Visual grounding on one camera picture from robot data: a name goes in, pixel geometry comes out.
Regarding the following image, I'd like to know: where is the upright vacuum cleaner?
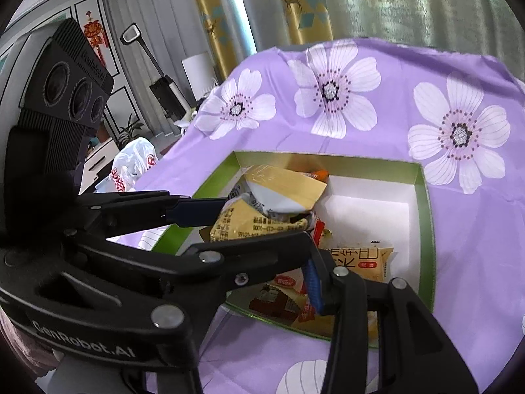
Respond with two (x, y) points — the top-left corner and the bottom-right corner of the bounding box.
(120, 24), (190, 132)

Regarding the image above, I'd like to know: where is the purple floral bed sheet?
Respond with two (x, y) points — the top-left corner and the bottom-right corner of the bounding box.
(104, 37), (525, 394)

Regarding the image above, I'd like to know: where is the white plastic bag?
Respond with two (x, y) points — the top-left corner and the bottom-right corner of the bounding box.
(110, 137), (158, 193)

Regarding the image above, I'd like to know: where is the grey-green curtain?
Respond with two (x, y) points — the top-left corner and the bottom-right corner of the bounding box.
(324, 0), (517, 62)

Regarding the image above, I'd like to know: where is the person's left forearm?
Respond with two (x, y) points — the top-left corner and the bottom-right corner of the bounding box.
(0, 308), (62, 382)

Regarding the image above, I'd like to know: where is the orange-yellow snack packet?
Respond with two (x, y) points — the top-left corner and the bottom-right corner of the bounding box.
(319, 244), (394, 284)

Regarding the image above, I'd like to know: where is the gold patterned curtain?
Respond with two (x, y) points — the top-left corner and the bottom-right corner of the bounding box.
(186, 0), (334, 83)

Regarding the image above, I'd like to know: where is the red snack packet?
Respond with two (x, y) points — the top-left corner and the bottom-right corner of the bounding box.
(249, 281), (316, 325)

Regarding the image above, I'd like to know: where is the grey sheer curtain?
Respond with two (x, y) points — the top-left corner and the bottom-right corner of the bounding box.
(100, 0), (214, 132)

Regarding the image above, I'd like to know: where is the potted plant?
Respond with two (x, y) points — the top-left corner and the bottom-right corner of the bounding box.
(117, 113), (144, 148)

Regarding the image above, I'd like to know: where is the red knot wall decoration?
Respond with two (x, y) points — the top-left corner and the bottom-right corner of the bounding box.
(83, 11), (111, 50)

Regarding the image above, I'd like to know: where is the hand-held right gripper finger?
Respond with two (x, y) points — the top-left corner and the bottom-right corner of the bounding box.
(304, 259), (478, 394)

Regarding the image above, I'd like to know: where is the green cardboard box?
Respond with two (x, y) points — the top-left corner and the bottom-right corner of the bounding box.
(154, 150), (436, 350)

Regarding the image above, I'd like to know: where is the white standing appliance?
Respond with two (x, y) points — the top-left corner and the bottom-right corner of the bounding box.
(181, 51), (218, 99)

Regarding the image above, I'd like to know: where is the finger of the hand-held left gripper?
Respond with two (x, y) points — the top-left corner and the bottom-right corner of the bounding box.
(77, 231), (334, 334)
(76, 190), (230, 237)

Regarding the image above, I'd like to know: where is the white low cabinet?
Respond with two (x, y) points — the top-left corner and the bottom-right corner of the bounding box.
(80, 137), (119, 193)

